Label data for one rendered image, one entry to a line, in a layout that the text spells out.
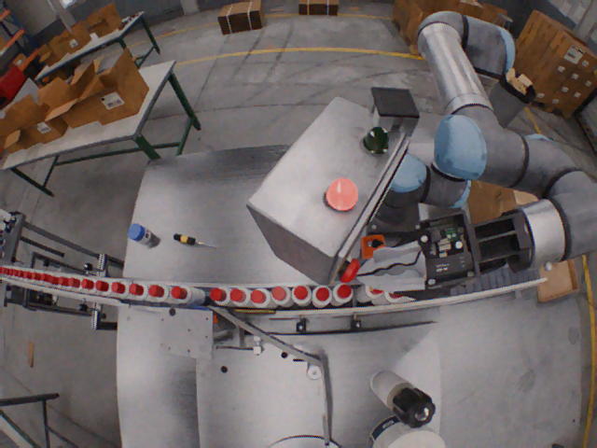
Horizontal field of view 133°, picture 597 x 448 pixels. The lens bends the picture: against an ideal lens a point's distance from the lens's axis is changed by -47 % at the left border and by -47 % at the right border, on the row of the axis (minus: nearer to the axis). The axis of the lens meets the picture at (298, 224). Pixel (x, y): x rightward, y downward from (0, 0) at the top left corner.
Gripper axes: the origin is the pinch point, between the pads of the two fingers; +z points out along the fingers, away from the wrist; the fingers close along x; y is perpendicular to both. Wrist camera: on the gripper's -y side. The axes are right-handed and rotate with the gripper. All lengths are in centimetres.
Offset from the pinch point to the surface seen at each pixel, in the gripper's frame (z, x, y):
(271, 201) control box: 2.2, -4.6, 17.9
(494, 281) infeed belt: -30, 0, -70
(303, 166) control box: -0.4, -8.0, 16.5
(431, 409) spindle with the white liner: -5.6, 27.2, -21.4
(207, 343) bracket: 35.9, 11.1, -0.9
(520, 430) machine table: -41, 67, -82
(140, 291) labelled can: 62, 0, 5
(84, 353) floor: 246, 50, -11
